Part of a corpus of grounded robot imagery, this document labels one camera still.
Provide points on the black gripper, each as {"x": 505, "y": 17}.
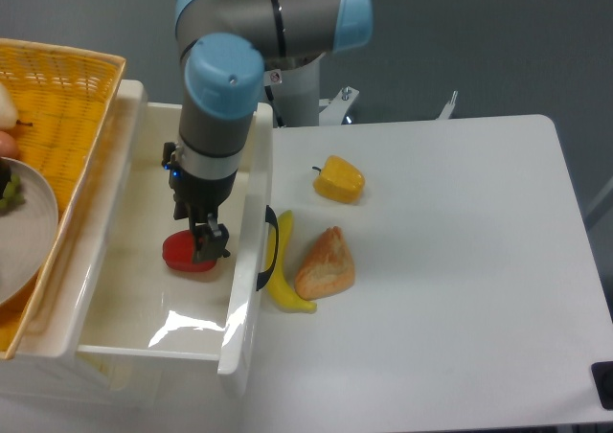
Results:
{"x": 198, "y": 200}

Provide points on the red bell pepper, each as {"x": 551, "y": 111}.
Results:
{"x": 177, "y": 253}

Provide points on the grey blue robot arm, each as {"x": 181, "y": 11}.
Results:
{"x": 223, "y": 48}

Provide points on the white upper drawer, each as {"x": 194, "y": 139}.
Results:
{"x": 145, "y": 313}

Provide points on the yellow bell pepper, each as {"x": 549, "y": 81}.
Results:
{"x": 339, "y": 180}

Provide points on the yellow banana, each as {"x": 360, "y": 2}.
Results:
{"x": 278, "y": 288}

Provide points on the bread loaf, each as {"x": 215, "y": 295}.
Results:
{"x": 328, "y": 267}

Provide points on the grey plate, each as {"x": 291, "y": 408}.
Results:
{"x": 28, "y": 231}

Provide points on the green grapes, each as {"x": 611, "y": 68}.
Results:
{"x": 11, "y": 193}

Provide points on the yellow wicker basket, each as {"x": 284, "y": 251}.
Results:
{"x": 63, "y": 95}

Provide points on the peach fruit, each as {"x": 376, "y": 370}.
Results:
{"x": 8, "y": 146}

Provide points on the pale pear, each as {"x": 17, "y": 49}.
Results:
{"x": 9, "y": 116}

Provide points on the black corner device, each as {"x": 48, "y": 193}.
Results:
{"x": 602, "y": 373}

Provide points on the black drawer handle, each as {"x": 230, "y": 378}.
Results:
{"x": 272, "y": 249}

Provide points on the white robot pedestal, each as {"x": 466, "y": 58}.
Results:
{"x": 292, "y": 89}

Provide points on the white table bracket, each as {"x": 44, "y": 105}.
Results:
{"x": 337, "y": 110}
{"x": 449, "y": 107}

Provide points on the white right table bracket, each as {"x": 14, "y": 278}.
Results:
{"x": 449, "y": 107}

